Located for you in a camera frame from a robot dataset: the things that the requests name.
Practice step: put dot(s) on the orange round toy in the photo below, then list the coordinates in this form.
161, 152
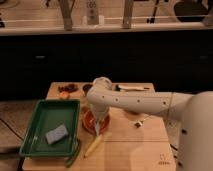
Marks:
64, 95

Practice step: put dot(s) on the wooden chair leg left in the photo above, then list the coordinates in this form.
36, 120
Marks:
66, 9

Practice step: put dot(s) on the white remote control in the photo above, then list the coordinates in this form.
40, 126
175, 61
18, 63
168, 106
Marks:
92, 12

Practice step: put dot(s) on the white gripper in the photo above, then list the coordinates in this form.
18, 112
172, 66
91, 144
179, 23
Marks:
99, 111

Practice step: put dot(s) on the small spoon with dark head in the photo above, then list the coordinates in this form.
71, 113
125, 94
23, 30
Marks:
140, 123

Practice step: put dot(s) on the green bean pod toy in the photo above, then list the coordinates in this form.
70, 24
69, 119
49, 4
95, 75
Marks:
71, 159

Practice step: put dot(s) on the green plastic tray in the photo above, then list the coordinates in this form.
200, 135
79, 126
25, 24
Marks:
47, 116

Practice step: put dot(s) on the red bowl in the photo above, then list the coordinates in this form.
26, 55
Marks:
88, 123

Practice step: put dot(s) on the wooden chair leg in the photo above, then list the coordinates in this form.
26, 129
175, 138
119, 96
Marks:
127, 16
66, 9

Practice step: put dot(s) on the grey sponge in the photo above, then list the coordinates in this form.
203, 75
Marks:
56, 134

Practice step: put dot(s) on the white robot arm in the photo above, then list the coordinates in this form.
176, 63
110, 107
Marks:
194, 111

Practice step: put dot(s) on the brown round cup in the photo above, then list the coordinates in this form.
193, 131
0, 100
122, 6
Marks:
86, 88

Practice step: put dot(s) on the wooden chair leg right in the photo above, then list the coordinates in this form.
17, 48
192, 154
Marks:
127, 16

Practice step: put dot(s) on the dark red grapes toy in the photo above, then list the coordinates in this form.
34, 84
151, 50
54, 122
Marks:
68, 88

